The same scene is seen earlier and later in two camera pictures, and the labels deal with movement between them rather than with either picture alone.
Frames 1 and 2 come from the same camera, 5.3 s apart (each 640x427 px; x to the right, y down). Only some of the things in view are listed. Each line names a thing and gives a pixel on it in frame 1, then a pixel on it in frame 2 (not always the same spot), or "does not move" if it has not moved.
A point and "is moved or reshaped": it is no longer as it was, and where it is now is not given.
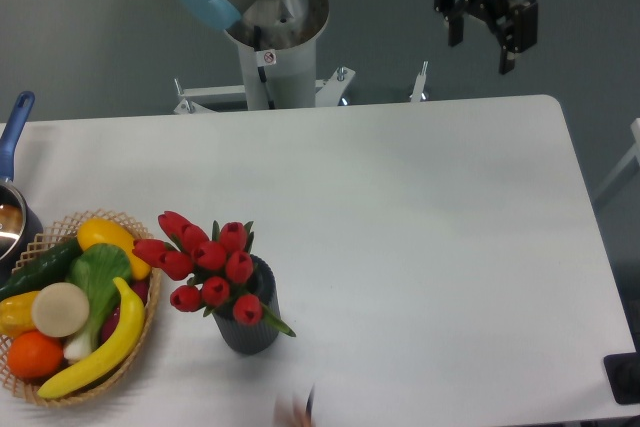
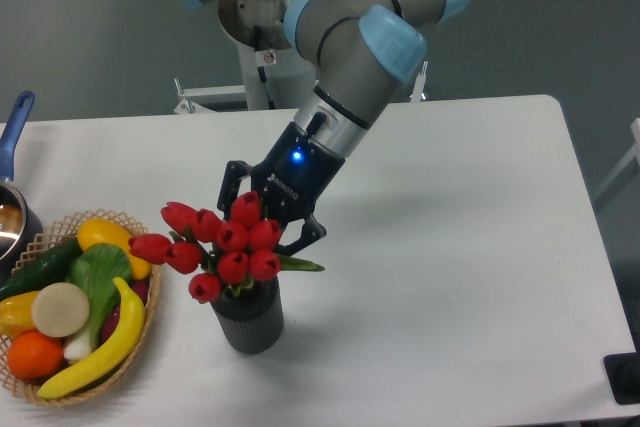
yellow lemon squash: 105,231 does not move
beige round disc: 60,309 does not move
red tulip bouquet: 219,264 is moved or reshaped
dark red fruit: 142,288 does not move
